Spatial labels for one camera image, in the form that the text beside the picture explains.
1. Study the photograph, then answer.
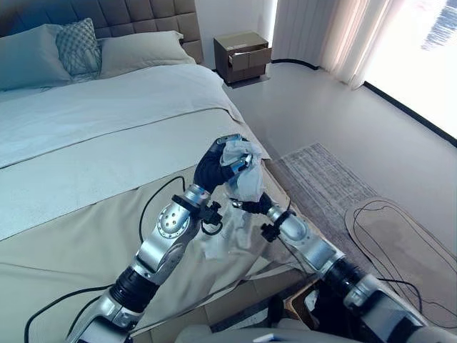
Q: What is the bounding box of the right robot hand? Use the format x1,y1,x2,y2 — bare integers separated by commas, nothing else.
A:
231,192,275,216

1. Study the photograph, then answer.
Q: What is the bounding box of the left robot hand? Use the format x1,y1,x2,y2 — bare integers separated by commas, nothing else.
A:
194,133,254,193

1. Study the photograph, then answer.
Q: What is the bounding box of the white garment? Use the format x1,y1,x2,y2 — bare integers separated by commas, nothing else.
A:
199,138,268,262

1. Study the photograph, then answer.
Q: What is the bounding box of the brown laundry bucket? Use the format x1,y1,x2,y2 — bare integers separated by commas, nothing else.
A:
290,277,346,332

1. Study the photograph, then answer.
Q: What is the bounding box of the grey patterned rug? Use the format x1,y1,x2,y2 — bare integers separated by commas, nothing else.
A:
270,142,457,339

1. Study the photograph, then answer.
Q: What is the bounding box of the bed with mattress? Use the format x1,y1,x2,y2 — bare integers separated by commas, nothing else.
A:
0,30,292,343

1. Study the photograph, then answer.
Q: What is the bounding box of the brown bedside cabinet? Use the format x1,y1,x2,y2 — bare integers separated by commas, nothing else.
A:
213,31,273,86

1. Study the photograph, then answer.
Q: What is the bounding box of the white duvet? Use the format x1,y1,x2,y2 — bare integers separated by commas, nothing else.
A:
0,64,244,169

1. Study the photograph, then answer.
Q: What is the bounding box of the plain pale pillow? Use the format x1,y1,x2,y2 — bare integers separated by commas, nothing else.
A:
95,30,198,80
0,24,73,91

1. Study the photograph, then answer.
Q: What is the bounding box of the grey robot torso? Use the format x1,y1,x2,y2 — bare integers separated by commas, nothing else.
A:
174,316,324,343

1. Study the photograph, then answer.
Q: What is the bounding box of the beige bed cover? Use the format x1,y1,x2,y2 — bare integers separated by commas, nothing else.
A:
0,106,291,342

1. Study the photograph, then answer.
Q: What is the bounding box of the beige padded headboard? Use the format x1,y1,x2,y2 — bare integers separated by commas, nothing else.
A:
0,0,204,66

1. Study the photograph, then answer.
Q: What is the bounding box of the white sheer curtain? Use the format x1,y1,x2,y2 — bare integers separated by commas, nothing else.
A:
270,0,403,91

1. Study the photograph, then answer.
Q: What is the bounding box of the patterned grey cushion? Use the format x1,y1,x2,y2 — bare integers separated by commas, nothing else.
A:
55,17,104,77

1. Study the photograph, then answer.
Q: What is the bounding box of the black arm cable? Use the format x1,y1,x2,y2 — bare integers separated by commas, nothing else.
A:
24,175,187,343

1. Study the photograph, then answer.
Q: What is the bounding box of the black floor cable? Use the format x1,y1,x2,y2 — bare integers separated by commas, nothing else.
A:
352,199,428,324

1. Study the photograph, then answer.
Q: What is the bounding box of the black window base rail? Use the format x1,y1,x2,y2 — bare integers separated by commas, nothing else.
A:
363,80,457,148

